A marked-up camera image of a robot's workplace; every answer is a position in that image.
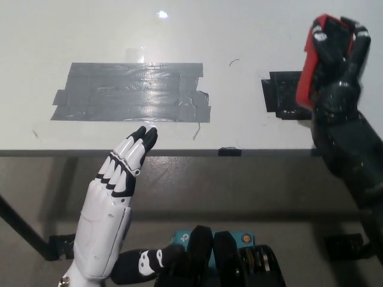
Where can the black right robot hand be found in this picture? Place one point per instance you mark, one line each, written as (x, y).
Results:
(338, 95)

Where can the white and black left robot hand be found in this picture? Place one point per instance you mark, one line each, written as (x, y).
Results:
(98, 218)

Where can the red and black digital multimeter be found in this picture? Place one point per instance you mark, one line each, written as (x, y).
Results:
(303, 80)

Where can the black and teal robot torso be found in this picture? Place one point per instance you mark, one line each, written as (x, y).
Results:
(227, 263)

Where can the black tape patch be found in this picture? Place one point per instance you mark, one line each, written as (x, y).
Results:
(281, 92)

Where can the black metal table leg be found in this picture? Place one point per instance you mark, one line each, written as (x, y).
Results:
(21, 227)

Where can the grey duct tape patch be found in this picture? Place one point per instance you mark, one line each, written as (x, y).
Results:
(131, 95)

